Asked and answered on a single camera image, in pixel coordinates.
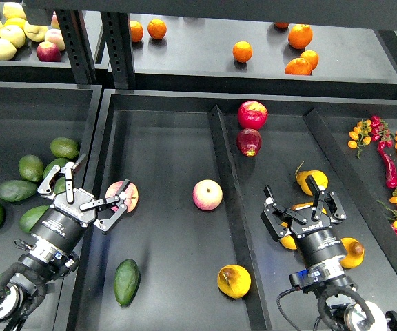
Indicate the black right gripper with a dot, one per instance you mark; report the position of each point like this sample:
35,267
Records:
322,247

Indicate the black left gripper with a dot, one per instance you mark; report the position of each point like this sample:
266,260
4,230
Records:
71,220

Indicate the dark green avocado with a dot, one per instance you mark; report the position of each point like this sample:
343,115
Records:
126,282

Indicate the yellow pear with brown spot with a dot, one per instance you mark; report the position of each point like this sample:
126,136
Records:
234,281

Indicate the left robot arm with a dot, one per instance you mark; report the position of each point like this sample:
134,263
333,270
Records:
24,285

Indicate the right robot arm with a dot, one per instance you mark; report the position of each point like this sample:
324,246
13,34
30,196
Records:
339,305

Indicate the yellow pear middle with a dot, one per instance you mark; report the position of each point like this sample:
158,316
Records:
300,206

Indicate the green avocado by rim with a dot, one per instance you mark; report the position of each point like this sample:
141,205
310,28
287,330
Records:
61,185

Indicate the yellow pear left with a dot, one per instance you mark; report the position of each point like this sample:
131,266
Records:
288,242

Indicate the yellow pear with stem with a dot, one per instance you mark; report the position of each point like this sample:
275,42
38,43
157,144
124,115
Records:
301,176

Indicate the green avocado top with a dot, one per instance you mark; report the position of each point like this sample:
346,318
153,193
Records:
63,147

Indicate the dark avocado lower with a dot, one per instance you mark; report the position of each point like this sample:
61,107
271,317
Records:
29,218

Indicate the green avocado upper left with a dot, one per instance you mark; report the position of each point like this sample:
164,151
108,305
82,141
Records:
31,168

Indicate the yellow pear lower right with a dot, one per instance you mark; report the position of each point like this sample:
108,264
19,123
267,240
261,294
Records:
355,253

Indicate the dark avocado left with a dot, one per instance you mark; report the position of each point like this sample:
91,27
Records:
17,190

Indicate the pink apple left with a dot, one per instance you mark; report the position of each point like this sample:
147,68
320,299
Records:
130,195

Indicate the red chili pepper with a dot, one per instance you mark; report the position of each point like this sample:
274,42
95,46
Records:
390,168

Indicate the dark red apple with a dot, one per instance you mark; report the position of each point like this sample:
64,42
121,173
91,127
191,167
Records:
249,142

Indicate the orange cherry tomato bunch left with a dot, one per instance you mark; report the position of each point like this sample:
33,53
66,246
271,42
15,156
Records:
360,137

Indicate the pink apple centre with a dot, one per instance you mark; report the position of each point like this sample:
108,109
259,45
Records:
207,195

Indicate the red cherry tomato bunch top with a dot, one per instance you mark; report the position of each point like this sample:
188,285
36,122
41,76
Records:
380,132

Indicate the bright red apple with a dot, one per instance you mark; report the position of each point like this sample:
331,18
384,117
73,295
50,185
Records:
252,115

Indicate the black divided centre tray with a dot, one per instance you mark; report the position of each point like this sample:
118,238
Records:
166,143

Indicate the red apple on shelf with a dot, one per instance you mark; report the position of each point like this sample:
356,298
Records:
48,52

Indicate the orange front right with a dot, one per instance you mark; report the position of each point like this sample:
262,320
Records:
298,66

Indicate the orange right small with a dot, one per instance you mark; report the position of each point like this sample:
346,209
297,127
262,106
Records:
312,57

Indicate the pale pink apple shelf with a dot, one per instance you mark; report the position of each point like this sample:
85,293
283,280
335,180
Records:
55,36

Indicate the pale yellow apple front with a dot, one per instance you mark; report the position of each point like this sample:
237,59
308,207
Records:
7,50

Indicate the black perforated post left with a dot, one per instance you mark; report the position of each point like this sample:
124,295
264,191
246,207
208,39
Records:
72,26

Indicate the black perforated post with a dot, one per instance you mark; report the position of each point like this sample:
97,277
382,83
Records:
116,29
72,26

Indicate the black perforated post right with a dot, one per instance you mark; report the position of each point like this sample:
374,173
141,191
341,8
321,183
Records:
116,29

